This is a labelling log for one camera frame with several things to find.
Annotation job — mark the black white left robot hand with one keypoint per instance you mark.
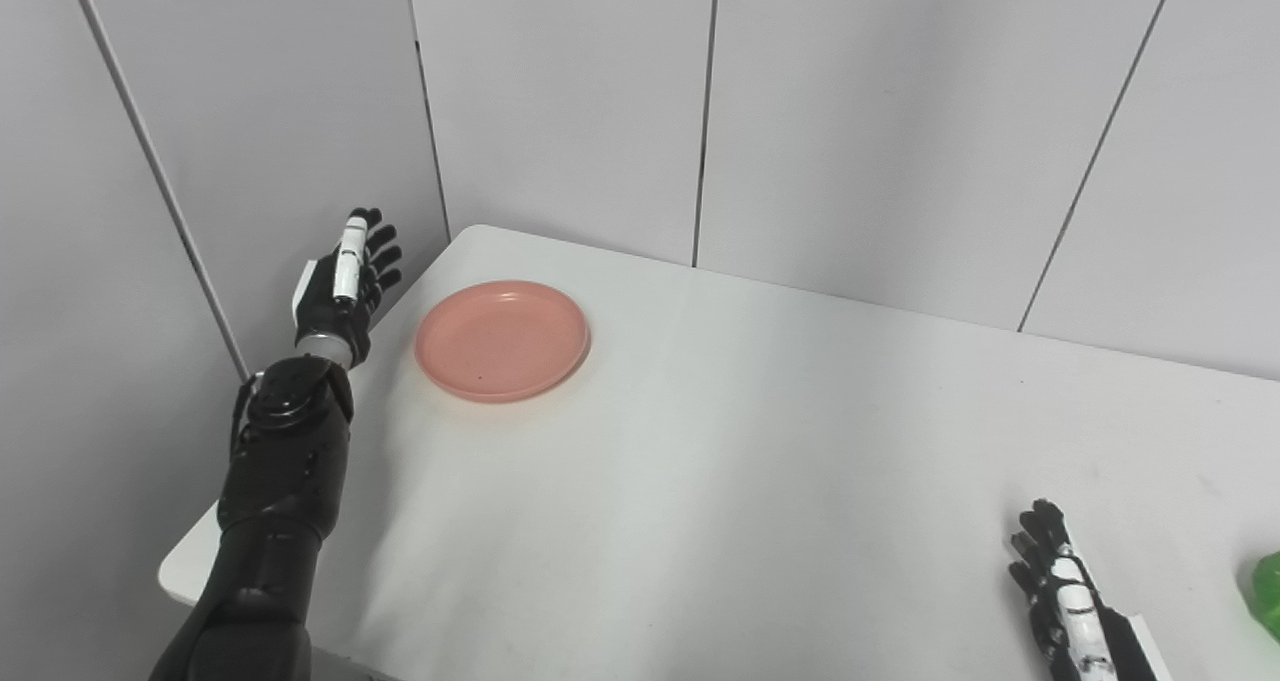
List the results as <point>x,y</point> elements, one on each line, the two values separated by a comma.
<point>325,306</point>

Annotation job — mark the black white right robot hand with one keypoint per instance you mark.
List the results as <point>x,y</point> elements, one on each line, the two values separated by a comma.
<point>1085,641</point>

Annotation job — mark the pink round plate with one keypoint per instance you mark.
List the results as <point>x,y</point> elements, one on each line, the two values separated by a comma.
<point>500,341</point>

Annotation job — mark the green white toy cabbage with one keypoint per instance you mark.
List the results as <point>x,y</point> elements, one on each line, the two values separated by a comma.
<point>1268,596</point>

